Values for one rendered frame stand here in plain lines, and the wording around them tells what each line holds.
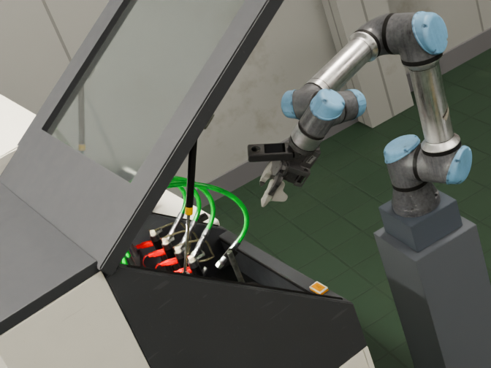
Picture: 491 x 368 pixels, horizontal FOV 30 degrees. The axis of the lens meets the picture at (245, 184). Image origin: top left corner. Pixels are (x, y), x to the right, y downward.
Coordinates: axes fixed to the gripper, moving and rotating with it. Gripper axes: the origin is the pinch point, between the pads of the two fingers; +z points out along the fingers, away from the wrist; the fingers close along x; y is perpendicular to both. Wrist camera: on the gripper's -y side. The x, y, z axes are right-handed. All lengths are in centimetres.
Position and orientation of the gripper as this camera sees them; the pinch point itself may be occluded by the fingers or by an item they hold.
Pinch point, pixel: (261, 192)
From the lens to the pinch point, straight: 241.4
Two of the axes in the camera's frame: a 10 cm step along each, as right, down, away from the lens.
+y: 9.0, 2.9, 3.2
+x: -0.4, -6.8, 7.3
